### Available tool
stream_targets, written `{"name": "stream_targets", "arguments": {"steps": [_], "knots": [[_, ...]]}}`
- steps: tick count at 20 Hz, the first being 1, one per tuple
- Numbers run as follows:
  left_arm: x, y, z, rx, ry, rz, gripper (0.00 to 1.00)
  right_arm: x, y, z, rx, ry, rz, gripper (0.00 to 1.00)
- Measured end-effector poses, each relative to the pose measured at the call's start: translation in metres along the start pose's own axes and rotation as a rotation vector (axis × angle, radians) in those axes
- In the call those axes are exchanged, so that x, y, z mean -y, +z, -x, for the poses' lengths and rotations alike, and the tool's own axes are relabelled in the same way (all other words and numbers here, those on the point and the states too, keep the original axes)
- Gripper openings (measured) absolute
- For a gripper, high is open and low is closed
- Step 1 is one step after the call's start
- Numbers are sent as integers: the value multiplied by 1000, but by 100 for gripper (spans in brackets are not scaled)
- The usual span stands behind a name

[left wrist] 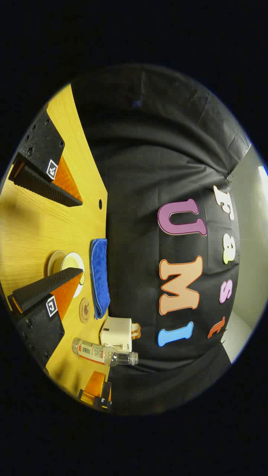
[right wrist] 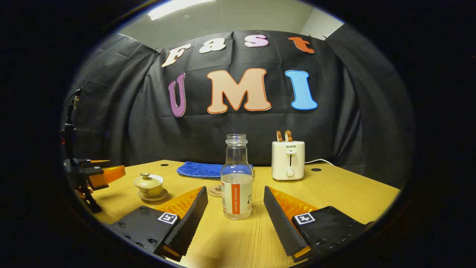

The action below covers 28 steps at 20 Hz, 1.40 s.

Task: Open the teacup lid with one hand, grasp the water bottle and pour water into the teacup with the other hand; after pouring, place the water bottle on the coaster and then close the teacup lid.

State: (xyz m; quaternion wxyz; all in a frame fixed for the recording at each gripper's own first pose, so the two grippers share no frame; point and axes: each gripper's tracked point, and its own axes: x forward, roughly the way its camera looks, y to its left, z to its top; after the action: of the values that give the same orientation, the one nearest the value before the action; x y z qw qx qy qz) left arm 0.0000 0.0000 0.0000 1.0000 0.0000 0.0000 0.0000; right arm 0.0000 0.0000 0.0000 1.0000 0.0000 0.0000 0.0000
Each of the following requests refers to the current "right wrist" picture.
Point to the yellow teacup lid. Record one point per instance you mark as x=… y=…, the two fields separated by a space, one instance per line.
x=148 y=181

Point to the clear water bottle orange label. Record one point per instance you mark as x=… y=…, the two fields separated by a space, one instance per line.
x=237 y=178

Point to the round cork coaster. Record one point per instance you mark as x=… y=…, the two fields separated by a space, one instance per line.
x=215 y=191

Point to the yellow ceramic saucer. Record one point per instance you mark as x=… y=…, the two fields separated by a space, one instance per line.
x=161 y=195

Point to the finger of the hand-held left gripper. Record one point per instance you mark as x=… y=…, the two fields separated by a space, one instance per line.
x=109 y=174
x=93 y=163

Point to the black backdrop cloth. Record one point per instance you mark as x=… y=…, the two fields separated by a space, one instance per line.
x=130 y=111

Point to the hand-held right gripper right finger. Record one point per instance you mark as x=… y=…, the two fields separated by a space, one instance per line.
x=282 y=227

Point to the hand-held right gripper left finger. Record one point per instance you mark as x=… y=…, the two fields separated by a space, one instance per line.
x=189 y=223

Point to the cream toaster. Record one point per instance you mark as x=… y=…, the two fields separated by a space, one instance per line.
x=288 y=160

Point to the blue folded towel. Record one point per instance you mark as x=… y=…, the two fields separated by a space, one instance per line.
x=200 y=169

